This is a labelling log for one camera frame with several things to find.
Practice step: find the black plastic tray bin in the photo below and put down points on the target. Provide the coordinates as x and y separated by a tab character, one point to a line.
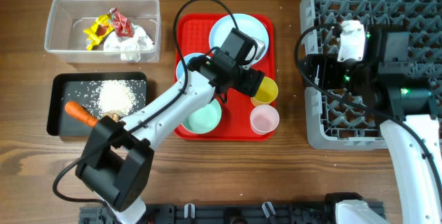
59	122

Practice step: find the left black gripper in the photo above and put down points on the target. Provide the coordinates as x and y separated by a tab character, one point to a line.
250	81

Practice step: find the red serving tray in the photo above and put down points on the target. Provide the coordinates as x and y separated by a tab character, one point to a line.
193	36

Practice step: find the pink plastic cup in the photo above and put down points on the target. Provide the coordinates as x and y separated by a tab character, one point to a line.
264	119

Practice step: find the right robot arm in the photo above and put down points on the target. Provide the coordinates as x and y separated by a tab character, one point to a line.
372	63

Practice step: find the yellow foil wrapper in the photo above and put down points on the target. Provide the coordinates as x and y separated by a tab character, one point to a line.
99	30

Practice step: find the white tissue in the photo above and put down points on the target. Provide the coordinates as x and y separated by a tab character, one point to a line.
129	47

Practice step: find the brown food scrap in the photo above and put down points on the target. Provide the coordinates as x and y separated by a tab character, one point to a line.
113	115

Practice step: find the clear plastic bin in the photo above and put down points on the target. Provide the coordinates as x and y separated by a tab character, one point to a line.
68	18

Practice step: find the grey dishwasher rack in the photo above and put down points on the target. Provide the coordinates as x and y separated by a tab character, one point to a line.
332	125

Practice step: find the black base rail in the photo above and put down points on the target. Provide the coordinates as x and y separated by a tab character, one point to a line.
311	212

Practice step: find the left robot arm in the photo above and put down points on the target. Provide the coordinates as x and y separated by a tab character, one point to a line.
118	156

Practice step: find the light blue bowl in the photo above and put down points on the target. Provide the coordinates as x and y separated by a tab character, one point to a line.
179	70

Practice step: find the white rice pile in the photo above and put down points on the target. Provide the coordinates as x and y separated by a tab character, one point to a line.
100	96

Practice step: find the red foil wrapper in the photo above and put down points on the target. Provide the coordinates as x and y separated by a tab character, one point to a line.
121	24

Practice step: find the orange carrot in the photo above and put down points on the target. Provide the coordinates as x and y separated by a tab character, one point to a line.
77	112

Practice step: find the green bowl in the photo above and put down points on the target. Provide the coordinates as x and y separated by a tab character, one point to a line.
205	119

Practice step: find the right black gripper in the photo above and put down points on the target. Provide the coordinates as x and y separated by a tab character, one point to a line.
328	63

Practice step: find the yellow plastic cup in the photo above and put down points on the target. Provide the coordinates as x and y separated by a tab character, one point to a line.
267	92

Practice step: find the light blue plate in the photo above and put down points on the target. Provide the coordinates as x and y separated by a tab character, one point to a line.
247	24

